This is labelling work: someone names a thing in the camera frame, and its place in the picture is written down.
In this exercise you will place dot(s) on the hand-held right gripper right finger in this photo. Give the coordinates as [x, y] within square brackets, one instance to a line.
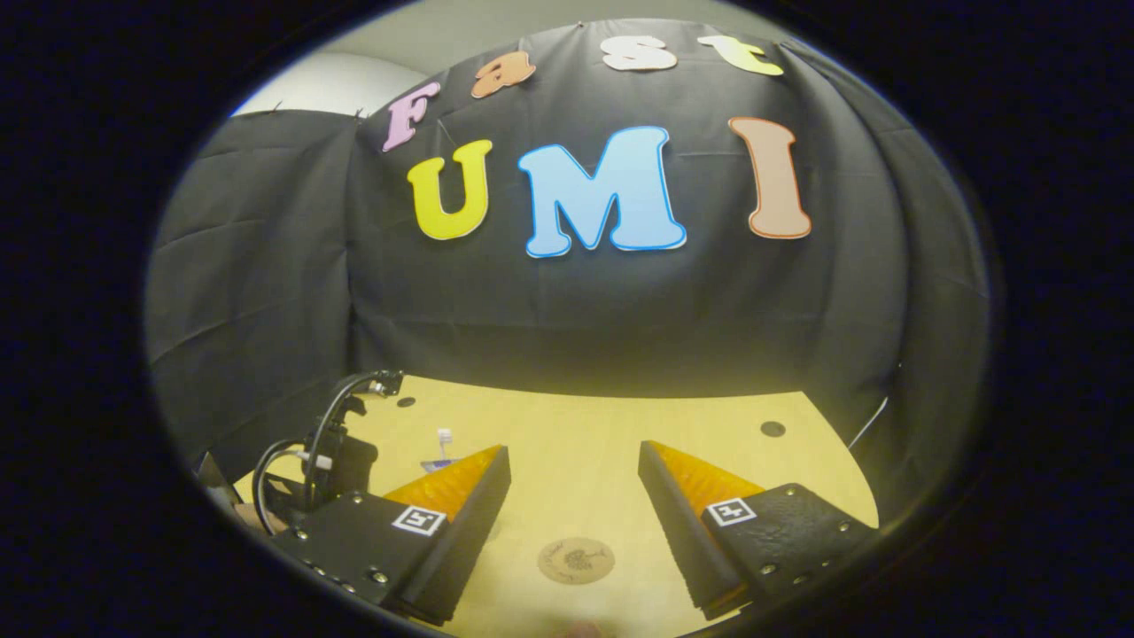
[673, 532]

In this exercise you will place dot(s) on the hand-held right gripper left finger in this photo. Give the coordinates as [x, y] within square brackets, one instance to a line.
[469, 532]

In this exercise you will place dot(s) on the pink toothbrush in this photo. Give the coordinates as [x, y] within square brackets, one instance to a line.
[444, 439]

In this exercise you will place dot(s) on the round wooden coaster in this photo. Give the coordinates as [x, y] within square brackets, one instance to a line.
[576, 561]

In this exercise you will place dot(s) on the wooden desktop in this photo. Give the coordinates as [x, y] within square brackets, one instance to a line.
[576, 443]

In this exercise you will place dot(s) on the black backdrop cloth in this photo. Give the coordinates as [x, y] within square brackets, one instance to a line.
[620, 310]

